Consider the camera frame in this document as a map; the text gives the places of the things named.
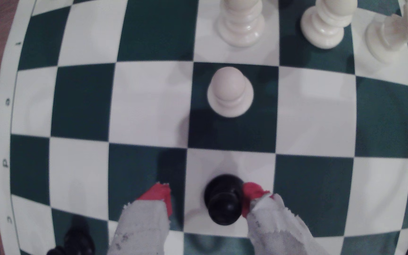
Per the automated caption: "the white knight chess piece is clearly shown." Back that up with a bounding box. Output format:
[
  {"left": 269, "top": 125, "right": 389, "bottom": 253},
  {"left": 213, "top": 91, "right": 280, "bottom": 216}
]
[{"left": 364, "top": 4, "right": 408, "bottom": 64}]

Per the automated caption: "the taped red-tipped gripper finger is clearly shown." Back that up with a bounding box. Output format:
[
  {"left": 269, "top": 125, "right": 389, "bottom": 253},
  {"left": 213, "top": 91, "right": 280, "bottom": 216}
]
[
  {"left": 108, "top": 182, "right": 173, "bottom": 255},
  {"left": 241, "top": 182, "right": 329, "bottom": 255}
]

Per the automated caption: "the green white chess board mat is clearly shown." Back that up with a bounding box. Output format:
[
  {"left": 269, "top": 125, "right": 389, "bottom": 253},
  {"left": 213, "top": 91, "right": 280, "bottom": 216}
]
[{"left": 0, "top": 0, "right": 408, "bottom": 255}]

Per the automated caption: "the white bishop chess piece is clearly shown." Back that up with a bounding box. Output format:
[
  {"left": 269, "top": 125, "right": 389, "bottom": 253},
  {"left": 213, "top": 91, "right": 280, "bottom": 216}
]
[
  {"left": 215, "top": 0, "right": 265, "bottom": 48},
  {"left": 300, "top": 0, "right": 358, "bottom": 50}
]

